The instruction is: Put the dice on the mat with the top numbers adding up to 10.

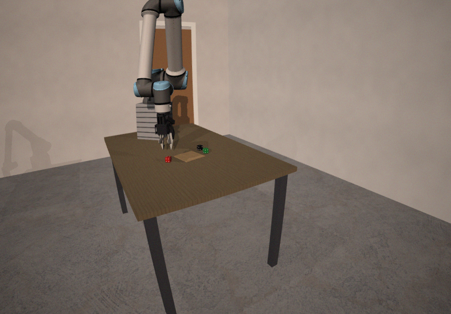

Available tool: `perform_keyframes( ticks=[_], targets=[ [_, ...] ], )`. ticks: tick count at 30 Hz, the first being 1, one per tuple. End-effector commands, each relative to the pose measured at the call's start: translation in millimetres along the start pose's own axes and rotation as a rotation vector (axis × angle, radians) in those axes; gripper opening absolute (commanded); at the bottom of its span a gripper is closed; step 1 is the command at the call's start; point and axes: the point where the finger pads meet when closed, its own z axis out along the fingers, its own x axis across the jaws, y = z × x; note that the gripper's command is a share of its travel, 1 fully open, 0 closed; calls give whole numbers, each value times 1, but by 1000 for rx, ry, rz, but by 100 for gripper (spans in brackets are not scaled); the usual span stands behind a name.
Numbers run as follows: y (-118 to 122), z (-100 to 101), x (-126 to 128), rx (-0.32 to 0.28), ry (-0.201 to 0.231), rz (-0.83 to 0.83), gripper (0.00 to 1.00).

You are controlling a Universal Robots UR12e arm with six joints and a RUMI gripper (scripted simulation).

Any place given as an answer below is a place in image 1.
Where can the tan cork mat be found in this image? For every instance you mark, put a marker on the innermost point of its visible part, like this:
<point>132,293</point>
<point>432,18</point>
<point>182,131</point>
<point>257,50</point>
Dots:
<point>189,156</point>

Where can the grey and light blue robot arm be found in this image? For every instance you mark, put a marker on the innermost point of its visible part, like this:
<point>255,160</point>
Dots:
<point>156,85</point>

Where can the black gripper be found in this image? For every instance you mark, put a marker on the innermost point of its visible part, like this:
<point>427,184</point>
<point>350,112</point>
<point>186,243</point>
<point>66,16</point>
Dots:
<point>162,129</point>

